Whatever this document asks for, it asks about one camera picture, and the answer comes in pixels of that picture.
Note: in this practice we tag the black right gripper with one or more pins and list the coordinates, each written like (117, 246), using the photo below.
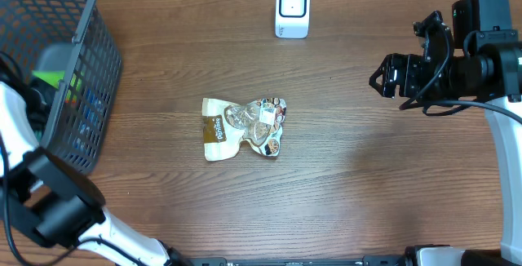
(409, 64)

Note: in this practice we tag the beige Pantree snack bag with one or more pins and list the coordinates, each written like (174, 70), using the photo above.
(226, 125)

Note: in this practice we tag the green clear candy bag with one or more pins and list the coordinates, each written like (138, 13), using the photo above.
(53, 78)

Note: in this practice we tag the blue Oreo cookie pack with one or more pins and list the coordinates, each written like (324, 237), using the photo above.
(91, 111)

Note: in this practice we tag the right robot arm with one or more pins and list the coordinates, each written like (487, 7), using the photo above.
(475, 63)

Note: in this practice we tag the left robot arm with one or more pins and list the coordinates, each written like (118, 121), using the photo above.
(51, 203)

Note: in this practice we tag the white barcode scanner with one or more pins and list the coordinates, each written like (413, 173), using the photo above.
(292, 18)

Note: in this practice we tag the grey plastic mesh basket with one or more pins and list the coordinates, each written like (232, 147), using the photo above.
(65, 48)

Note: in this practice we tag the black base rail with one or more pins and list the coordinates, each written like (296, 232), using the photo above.
(368, 260)

